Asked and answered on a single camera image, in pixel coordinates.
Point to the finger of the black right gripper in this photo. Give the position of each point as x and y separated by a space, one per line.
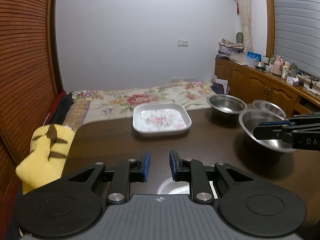
310 120
272 132

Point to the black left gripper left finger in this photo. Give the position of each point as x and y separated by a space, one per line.
124 174

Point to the beige curtain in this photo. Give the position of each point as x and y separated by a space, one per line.
245 12

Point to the grey window blind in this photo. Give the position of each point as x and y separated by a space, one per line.
297 33

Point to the small steel bowl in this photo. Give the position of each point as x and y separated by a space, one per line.
270 107

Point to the wooden slatted wardrobe door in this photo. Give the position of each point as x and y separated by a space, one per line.
30 83

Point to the large steel bowl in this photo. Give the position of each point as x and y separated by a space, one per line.
250 119

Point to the white wall switch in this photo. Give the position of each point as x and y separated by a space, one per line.
182 43

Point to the floral bed blanket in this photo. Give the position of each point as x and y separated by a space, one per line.
97 105

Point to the blue box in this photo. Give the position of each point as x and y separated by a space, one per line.
254 56

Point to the large floral square plate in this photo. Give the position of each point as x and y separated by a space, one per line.
171 187

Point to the far floral square plate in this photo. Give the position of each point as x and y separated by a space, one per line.
160 119

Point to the wooden sideboard cabinet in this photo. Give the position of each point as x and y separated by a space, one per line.
250 84

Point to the pink bottle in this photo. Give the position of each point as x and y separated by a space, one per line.
278 66

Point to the stack of folded cloths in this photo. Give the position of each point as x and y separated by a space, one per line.
228 48

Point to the yellow plush toy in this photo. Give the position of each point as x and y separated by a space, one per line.
49 149

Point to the far steel bowl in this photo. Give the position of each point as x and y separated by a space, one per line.
226 106

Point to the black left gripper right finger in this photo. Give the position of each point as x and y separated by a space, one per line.
196 174

